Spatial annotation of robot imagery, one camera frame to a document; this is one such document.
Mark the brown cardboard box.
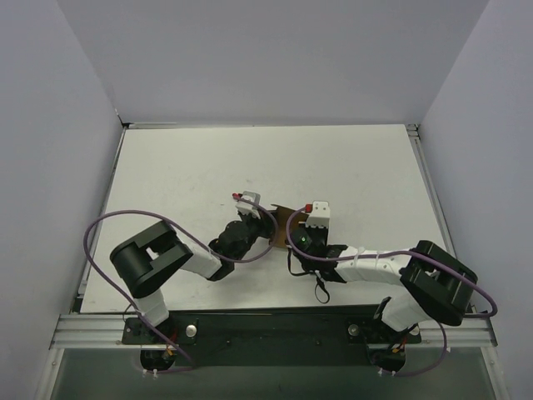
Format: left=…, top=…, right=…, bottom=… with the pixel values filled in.
left=271, top=204, right=308, bottom=248

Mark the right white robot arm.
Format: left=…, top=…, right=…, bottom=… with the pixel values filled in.
left=286, top=222, right=473, bottom=332

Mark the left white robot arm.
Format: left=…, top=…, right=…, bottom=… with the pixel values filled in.
left=110, top=211, right=276, bottom=343

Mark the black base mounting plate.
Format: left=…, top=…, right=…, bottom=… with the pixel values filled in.
left=122, top=305, right=421, bottom=371

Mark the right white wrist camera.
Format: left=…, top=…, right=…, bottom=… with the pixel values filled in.
left=304, top=201, right=331, bottom=229

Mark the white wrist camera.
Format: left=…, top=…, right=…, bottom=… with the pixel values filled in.
left=232, top=191, right=261, bottom=218
left=304, top=201, right=331, bottom=229

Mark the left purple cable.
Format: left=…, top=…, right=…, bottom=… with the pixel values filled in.
left=84, top=199, right=280, bottom=374

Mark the purple cable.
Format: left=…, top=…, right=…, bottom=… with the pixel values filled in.
left=285, top=207, right=500, bottom=378
left=84, top=199, right=280, bottom=374

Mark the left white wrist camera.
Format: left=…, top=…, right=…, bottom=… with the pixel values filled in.
left=232, top=191, right=261, bottom=218

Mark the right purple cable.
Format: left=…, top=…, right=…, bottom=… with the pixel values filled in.
left=285, top=207, right=500, bottom=378

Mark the aluminium frame rail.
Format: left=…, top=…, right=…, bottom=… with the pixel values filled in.
left=49, top=123, right=499, bottom=351

